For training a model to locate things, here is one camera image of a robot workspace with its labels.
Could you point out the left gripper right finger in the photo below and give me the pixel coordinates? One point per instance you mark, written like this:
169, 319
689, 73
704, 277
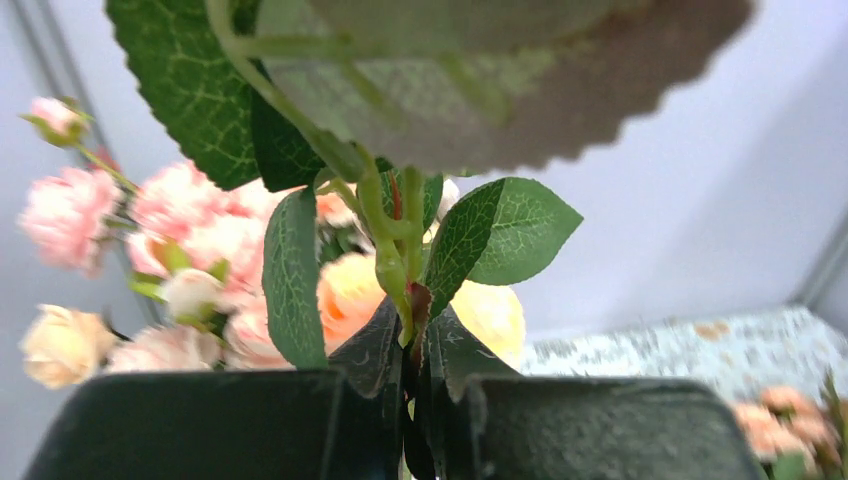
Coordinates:
484, 420

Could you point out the flower bouquet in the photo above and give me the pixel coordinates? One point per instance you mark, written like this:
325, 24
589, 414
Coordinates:
796, 436

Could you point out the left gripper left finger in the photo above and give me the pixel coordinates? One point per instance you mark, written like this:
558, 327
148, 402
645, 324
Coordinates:
338, 423

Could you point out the peach rose stem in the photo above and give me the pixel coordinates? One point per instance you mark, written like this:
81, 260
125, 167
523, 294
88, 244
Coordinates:
392, 95

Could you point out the pink and peach rose bunch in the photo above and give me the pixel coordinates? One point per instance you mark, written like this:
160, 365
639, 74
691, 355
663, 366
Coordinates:
198, 251

